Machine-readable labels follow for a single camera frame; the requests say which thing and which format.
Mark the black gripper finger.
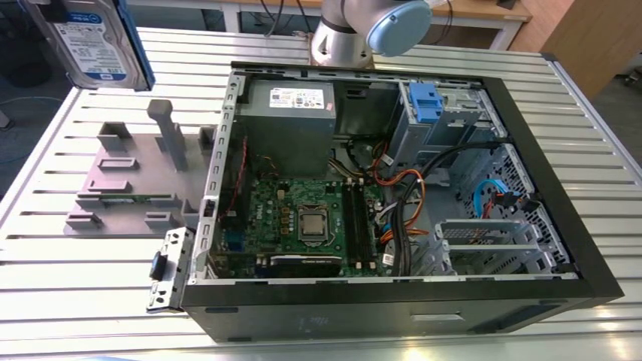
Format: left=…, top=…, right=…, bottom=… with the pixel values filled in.
left=42, top=0, right=69, bottom=23

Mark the hard disk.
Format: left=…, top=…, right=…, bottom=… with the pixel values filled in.
left=22, top=0, right=156, bottom=93

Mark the metal disk bay cage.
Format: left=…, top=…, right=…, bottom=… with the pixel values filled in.
left=388, top=80, right=507, bottom=181

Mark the perforated metal disk bay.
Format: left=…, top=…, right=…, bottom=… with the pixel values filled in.
left=433, top=217, right=575, bottom=278

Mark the black office chair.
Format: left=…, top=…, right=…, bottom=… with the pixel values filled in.
left=0, top=0, right=54, bottom=89

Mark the grey parts rack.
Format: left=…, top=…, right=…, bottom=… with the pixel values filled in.
left=64, top=99, right=221, bottom=238

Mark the green RAM stick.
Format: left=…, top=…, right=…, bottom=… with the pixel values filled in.
left=98, top=193, right=150, bottom=206

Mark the silver power supply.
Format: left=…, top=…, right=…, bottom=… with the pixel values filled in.
left=234, top=78, right=337, bottom=181

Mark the green motherboard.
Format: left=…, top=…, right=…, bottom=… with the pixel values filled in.
left=217, top=178, right=397, bottom=279

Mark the silver CPU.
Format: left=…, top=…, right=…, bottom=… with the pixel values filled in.
left=300, top=214, right=325, bottom=235

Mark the blue plastic bay carrier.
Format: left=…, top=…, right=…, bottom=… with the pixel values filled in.
left=408, top=81, right=445, bottom=123

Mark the CPU socket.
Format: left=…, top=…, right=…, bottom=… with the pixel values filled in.
left=294, top=202, right=332, bottom=247

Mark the black RAM slot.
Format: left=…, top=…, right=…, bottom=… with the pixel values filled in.
left=353, top=178, right=377, bottom=270
left=341, top=178, right=365, bottom=270

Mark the black graphics card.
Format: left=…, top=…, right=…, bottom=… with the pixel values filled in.
left=254, top=254, right=345, bottom=279

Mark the wooden top desk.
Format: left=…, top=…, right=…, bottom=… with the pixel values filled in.
left=200, top=0, right=533, bottom=52

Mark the black open PC case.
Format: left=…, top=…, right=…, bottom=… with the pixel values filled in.
left=177, top=59, right=625, bottom=343

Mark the wooden cabinet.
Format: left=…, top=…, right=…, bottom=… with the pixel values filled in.
left=508, top=0, right=642, bottom=101

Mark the red black twisted wire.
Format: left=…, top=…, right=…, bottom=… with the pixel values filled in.
left=228, top=135, right=249, bottom=217

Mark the hinged metal slot bracket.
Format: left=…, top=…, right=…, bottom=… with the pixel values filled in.
left=144, top=227, right=196, bottom=313

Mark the orange yellow power wire bundle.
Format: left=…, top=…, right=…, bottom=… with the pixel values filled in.
left=373, top=168, right=428, bottom=236

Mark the thick black cable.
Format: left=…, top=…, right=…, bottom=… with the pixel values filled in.
left=389, top=141, right=503, bottom=278

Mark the blue data wire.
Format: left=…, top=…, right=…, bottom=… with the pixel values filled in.
left=473, top=179, right=515, bottom=219

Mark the black power connector wire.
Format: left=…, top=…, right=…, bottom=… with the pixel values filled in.
left=493, top=191, right=543, bottom=217

